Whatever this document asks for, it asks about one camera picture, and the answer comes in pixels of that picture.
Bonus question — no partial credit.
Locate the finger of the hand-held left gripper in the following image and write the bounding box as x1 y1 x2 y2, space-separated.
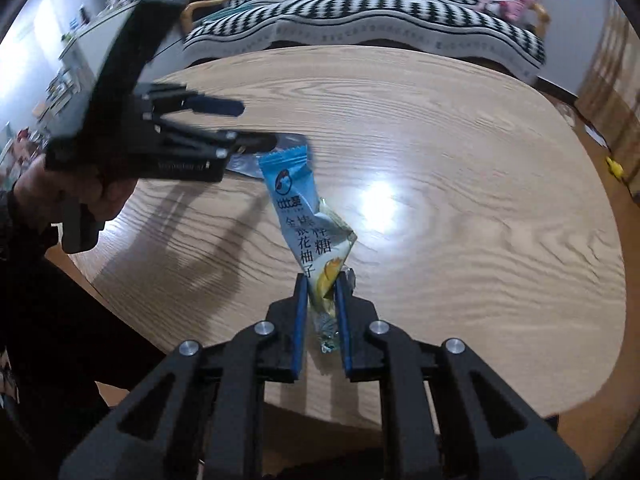
150 115 282 162
137 84 246 117

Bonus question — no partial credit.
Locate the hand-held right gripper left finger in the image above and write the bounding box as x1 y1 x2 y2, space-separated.
72 273 309 480

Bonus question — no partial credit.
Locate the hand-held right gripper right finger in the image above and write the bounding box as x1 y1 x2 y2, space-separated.
335 275 587 480

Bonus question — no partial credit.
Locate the blue-yellow snack packet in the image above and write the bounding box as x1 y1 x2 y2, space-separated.
225 132 309 182

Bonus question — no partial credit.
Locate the blue snack packet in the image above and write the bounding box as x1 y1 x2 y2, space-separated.
259 142 359 356

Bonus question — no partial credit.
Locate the person's left forearm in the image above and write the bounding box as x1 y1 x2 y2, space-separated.
0 180 67 263

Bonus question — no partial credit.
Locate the person's left hand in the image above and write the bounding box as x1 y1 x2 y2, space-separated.
14 157 137 224

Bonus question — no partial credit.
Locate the white cabinet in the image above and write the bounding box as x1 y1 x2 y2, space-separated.
0 0 132 161

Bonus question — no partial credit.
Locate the green striped flat packet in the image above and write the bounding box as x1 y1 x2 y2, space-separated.
202 5 251 24

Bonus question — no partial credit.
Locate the striped black-white sofa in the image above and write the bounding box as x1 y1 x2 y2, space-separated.
182 0 546 82

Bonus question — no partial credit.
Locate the person's dark clothing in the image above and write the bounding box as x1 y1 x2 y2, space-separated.
0 240 171 467

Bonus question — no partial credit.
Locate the pink cartoon cushion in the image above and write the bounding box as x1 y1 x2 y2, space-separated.
475 0 544 24

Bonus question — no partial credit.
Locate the beige checked curtain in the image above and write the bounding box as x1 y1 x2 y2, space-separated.
575 0 640 161

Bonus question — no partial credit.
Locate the wooden frame sofa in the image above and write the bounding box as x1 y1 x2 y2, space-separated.
180 0 552 83

